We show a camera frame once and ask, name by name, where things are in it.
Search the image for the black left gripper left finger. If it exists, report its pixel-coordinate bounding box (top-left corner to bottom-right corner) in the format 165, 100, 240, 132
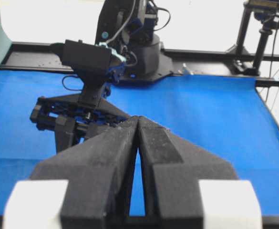
3, 116, 138, 229

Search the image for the black aluminium frame rail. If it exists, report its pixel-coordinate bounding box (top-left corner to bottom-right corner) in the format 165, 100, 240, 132
0, 42, 279, 88

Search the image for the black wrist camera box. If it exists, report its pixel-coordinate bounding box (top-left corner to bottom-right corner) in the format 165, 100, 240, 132
50, 40, 112, 75

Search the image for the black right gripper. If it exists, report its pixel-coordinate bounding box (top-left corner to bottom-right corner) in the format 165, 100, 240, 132
30, 94, 130, 154

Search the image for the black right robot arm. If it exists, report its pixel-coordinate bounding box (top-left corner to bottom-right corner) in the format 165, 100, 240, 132
30, 0, 170, 153

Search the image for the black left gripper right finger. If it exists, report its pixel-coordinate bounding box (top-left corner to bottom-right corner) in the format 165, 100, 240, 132
138, 116, 263, 229

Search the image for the blue table mat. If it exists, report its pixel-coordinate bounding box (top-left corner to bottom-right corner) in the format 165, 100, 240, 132
0, 71, 279, 215

